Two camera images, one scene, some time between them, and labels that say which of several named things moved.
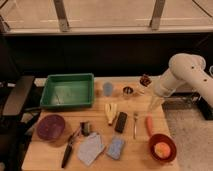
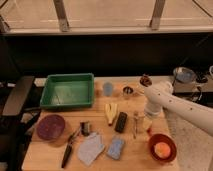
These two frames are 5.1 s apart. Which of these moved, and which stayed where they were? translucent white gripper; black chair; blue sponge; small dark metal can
Moved: translucent white gripper
Stayed: black chair; small dark metal can; blue sponge
